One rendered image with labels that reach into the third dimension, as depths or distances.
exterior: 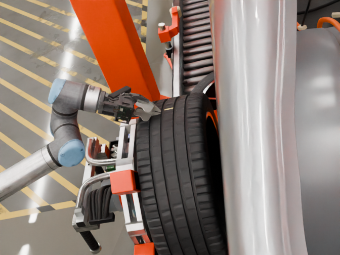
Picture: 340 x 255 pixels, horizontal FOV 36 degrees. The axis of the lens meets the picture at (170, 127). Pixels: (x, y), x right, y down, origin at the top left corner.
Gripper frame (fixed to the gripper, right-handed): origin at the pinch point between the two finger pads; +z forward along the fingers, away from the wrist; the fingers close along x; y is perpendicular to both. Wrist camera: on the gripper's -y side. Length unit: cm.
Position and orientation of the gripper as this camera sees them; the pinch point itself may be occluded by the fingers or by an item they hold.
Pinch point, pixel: (157, 110)
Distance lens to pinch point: 182.3
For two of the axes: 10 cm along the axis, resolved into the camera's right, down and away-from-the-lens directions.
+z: 9.7, 2.2, 0.8
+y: -0.6, 5.7, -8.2
